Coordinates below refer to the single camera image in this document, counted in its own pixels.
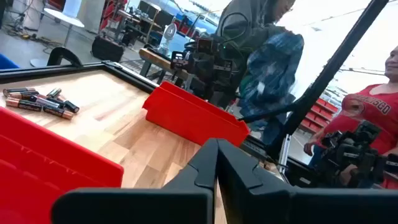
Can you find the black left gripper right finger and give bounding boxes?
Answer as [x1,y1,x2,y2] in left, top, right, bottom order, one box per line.
[217,138,398,224]

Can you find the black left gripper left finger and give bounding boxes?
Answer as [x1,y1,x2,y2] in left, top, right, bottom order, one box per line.
[51,138,219,224]

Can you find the silver and black battery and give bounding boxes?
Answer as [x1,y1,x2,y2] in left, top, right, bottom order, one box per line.
[46,87,62,99]
[29,95,62,109]

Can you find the black gadget with lens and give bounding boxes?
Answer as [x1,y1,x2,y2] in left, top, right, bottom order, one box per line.
[170,49,195,75]

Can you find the red plastic bin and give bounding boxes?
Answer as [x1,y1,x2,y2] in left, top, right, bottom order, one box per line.
[142,80,251,147]
[0,107,124,224]

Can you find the wooden workbench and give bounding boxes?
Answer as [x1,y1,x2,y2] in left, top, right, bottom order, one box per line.
[138,47,195,94]

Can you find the white desk fan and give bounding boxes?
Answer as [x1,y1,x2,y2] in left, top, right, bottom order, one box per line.
[157,22,178,56]

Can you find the person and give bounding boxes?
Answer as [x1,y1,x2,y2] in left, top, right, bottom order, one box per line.
[303,45,398,190]
[214,0,305,147]

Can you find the background desk with monitors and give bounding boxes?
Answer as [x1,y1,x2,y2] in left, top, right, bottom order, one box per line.
[114,0,163,44]

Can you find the red storage bin rack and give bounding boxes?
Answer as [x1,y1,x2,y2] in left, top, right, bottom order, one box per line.
[298,96,340,135]

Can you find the black equipment case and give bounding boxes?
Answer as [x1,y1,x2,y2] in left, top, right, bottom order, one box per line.
[91,35,126,63]

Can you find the blue plastic bin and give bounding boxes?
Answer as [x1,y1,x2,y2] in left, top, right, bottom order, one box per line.
[0,53,21,70]

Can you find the black clamp handle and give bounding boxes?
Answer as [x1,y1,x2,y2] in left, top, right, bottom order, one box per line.
[46,46,83,68]

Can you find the white round pedestal table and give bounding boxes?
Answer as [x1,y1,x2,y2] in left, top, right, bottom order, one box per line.
[29,7,85,68]

